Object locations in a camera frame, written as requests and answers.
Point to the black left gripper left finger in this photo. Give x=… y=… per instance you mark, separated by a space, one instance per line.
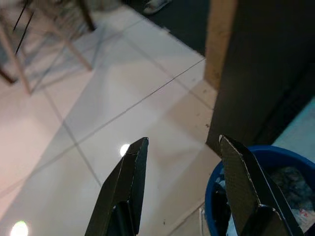
x=123 y=196

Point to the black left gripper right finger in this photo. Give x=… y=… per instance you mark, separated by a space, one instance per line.
x=246 y=191

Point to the small white crumpled paper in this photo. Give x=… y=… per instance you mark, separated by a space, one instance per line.
x=220 y=180

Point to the blue plastic bucket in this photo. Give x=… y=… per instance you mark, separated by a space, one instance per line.
x=270 y=152

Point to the large white crumpled paper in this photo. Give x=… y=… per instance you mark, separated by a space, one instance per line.
x=302 y=216

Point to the dark door with wooden edge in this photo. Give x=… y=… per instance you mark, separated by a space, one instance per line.
x=221 y=37

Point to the dark floor mat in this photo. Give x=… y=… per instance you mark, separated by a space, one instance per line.
x=187 y=24

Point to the white shoe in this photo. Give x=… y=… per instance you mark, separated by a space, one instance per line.
x=155 y=6

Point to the wooden frame stool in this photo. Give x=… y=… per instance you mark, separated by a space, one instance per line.
x=88 y=17

